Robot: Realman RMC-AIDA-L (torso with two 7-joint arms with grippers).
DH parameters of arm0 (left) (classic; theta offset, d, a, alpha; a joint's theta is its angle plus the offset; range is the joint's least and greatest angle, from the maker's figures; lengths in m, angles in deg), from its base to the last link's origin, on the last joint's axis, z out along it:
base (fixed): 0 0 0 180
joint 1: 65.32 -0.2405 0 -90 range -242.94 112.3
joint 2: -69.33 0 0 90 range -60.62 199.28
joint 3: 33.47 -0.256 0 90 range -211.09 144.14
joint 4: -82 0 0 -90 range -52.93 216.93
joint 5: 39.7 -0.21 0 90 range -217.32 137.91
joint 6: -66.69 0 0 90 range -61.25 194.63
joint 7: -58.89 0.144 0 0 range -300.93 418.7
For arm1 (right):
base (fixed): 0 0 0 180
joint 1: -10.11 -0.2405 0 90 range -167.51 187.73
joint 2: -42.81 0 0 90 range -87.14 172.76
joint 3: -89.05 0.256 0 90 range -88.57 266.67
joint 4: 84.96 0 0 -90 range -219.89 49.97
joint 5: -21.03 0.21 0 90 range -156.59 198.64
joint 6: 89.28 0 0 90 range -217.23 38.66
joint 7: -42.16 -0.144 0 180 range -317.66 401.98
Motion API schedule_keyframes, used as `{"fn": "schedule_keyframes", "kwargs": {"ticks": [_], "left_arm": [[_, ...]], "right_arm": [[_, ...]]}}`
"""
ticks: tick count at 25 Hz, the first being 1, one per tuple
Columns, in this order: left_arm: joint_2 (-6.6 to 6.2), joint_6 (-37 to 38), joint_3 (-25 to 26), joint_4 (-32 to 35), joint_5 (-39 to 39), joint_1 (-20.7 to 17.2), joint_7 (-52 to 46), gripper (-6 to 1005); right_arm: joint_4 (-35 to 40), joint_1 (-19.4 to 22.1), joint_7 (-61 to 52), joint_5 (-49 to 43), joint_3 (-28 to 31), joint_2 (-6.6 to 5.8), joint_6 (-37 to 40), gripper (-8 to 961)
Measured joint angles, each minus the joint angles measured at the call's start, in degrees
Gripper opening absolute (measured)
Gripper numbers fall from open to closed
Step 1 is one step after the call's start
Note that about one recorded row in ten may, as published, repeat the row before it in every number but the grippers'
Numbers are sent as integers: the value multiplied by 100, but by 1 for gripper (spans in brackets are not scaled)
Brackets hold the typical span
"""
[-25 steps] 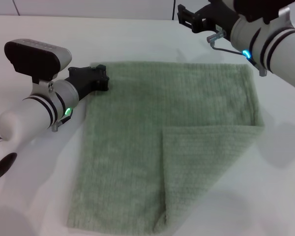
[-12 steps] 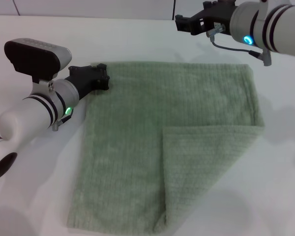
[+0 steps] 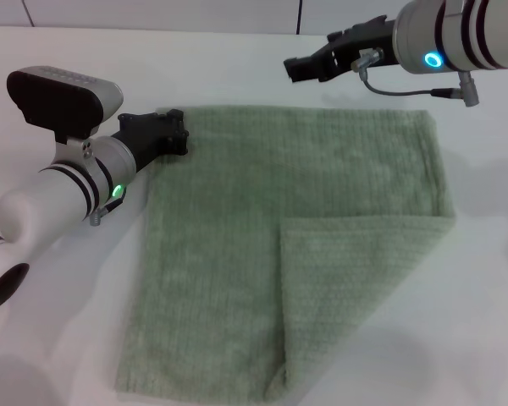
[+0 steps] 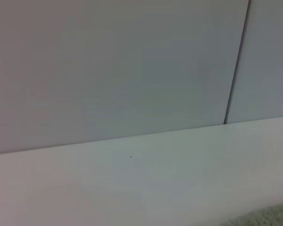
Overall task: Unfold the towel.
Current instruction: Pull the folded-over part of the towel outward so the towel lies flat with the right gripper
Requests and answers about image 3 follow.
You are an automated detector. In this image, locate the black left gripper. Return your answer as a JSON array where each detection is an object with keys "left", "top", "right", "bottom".
[{"left": 108, "top": 108, "right": 191, "bottom": 175}]

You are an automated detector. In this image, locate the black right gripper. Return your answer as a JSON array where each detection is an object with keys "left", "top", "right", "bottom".
[{"left": 283, "top": 14, "right": 401, "bottom": 85}]

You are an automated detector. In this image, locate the green terry towel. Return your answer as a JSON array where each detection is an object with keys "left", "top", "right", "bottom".
[{"left": 115, "top": 104, "right": 456, "bottom": 406}]

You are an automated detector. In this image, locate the right arm connector cable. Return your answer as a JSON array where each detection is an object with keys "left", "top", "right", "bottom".
[{"left": 350, "top": 46, "right": 482, "bottom": 107}]

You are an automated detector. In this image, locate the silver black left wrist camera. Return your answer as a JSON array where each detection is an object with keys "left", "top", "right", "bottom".
[{"left": 6, "top": 66, "right": 124, "bottom": 148}]

